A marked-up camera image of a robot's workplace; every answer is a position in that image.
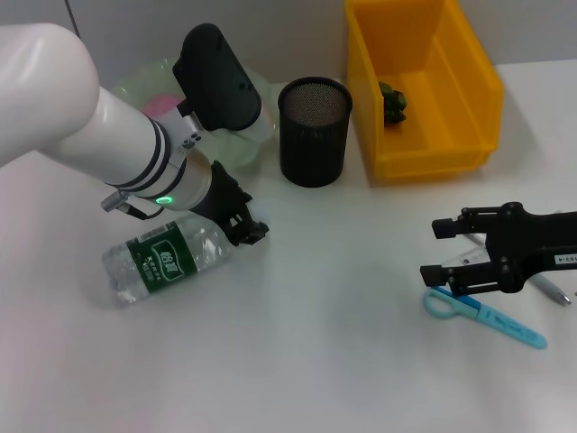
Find black mesh pen holder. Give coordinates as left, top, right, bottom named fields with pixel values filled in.
left=278, top=77, right=353, bottom=189

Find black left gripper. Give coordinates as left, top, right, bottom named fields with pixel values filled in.
left=188, top=160, right=271, bottom=247

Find green plastic scrap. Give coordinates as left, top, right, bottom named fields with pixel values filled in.
left=377, top=80, right=409, bottom=126

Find yellow plastic bin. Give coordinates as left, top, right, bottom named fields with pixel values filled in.
left=344, top=0, right=505, bottom=181

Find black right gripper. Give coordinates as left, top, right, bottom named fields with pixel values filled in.
left=418, top=201, right=577, bottom=298

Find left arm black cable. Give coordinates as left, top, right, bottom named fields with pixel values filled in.
left=99, top=191, right=163, bottom=221

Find pink peach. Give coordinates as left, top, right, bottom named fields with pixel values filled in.
left=142, top=92, right=181, bottom=116

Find clear plastic ruler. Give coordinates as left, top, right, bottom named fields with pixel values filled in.
left=444, top=245, right=495, bottom=272

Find clear green-label water bottle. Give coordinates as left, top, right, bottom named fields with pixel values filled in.
left=101, top=214, right=238, bottom=309

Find green glass fruit plate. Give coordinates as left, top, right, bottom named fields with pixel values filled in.
left=110, top=57, right=280, bottom=170

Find grey white pen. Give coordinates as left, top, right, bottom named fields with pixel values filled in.
left=466, top=232, right=573, bottom=307

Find blue scissors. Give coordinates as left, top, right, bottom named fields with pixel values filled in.
left=423, top=287, right=549, bottom=351

